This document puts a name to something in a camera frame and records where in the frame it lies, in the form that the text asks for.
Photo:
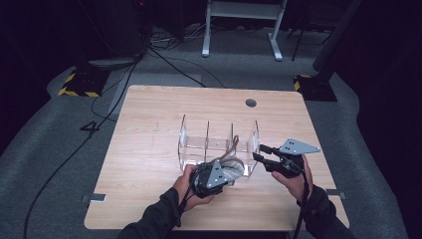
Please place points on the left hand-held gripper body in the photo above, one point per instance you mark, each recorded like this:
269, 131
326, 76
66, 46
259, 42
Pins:
207, 181

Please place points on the person's left hand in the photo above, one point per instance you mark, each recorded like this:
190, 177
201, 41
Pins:
184, 192

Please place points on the black yellow striped floor base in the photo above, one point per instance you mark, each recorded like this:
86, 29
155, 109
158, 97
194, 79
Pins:
315, 89
86, 83

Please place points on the grey striped towel brown trim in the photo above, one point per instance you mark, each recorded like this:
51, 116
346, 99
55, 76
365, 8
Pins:
234, 167

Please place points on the grey slanted pole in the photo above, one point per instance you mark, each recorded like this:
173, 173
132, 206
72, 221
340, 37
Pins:
335, 36

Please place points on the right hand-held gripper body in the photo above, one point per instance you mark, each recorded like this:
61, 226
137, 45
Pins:
288, 164

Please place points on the dark round table grommet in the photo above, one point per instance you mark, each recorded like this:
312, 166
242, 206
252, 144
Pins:
251, 103

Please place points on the person's right hand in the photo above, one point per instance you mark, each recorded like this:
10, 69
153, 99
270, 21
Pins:
298, 187

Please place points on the grey flat stand base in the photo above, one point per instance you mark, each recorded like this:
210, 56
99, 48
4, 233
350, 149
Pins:
112, 63

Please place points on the white metal stand frame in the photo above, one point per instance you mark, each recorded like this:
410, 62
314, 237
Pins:
206, 33

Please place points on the grey metal table bracket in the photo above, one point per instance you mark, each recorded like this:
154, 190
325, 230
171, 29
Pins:
335, 193

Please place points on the clear acrylic organizer box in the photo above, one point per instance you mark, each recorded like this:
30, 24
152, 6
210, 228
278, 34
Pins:
199, 149

